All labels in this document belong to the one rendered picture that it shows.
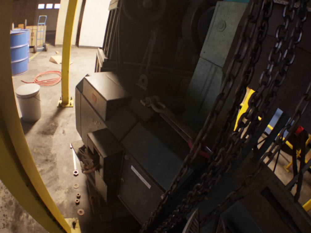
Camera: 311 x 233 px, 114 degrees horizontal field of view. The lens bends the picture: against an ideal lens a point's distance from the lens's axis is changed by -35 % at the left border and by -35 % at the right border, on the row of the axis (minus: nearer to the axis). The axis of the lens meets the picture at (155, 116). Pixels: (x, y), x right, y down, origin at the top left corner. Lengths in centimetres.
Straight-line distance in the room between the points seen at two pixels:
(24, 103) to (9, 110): 150
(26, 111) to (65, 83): 62
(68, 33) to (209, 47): 152
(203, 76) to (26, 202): 111
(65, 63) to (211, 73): 163
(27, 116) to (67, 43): 94
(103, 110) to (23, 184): 38
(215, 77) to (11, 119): 96
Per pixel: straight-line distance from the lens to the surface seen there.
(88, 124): 79
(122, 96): 59
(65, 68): 205
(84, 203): 125
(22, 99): 185
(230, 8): 104
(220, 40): 100
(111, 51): 116
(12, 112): 40
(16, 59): 355
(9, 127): 38
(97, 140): 55
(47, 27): 1449
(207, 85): 101
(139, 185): 53
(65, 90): 216
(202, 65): 107
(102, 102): 58
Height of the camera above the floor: 114
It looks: 31 degrees down
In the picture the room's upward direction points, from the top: 17 degrees clockwise
